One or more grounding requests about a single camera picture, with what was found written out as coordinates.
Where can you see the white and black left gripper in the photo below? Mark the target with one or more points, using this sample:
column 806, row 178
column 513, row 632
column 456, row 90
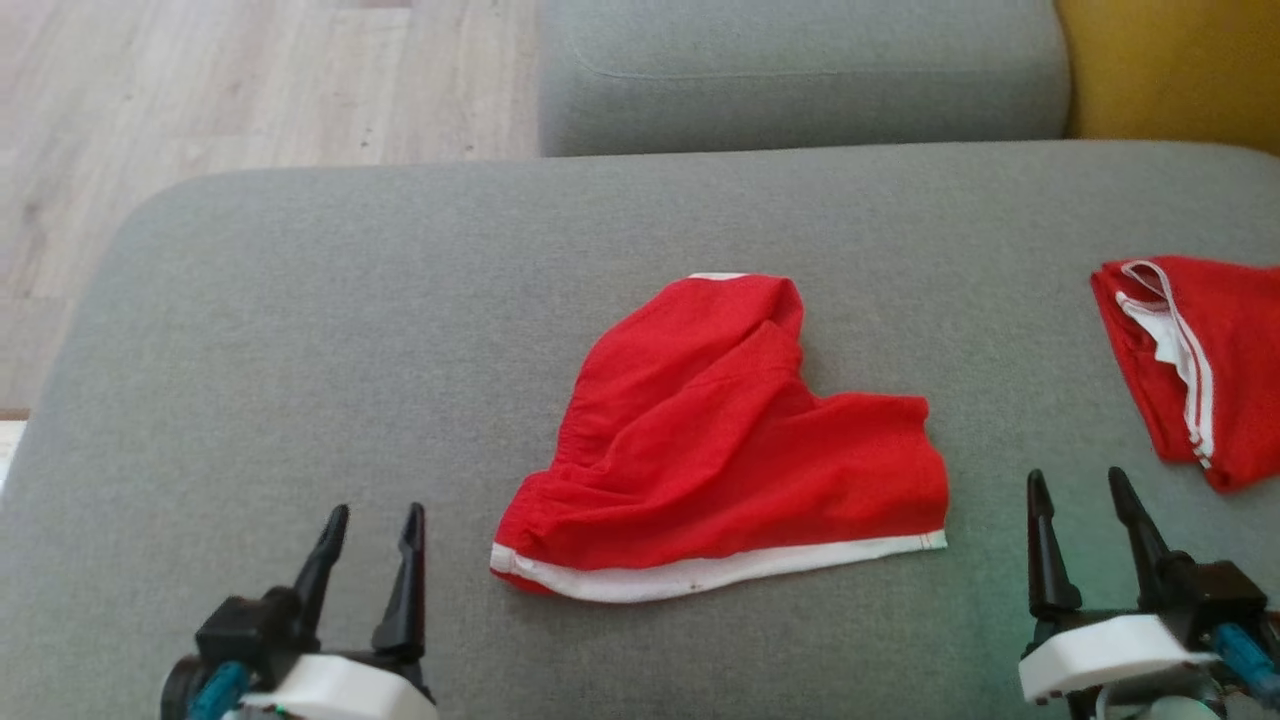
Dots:
column 340, row 690

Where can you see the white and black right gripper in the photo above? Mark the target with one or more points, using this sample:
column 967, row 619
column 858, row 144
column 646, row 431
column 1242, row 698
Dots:
column 1100, row 655

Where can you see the red shorts with white trim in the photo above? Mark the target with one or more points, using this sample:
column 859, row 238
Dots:
column 720, row 450

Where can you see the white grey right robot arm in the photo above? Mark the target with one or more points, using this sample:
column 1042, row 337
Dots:
column 1150, row 706

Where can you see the yellow sofa backrest cushion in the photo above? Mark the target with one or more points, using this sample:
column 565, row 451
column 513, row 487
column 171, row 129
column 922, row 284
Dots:
column 1180, row 60

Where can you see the grey sofa seat cushion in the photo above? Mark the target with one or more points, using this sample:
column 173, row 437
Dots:
column 800, row 70

